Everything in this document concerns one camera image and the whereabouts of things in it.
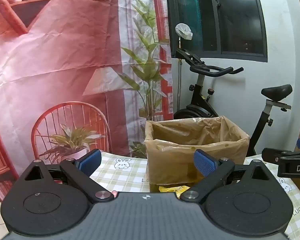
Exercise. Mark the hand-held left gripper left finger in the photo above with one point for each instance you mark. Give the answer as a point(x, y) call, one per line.
point(90, 162)

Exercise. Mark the yellow snack packet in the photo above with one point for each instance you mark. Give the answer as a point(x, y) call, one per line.
point(170, 189)

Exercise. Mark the white plastic cover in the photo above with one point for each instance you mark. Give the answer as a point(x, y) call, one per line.
point(183, 31)

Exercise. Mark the checked tablecloth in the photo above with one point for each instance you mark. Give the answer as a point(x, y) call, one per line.
point(130, 177)

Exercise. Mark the brown cardboard box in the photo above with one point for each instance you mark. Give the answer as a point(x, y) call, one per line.
point(170, 165)

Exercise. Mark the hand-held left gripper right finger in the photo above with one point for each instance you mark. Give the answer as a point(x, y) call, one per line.
point(205, 163)

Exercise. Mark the black exercise bike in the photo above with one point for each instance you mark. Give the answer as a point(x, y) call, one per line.
point(202, 105)

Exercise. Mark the dark framed window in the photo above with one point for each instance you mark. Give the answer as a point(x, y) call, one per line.
point(235, 25)

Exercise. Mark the printed wall backdrop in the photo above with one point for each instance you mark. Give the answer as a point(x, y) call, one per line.
point(52, 67)

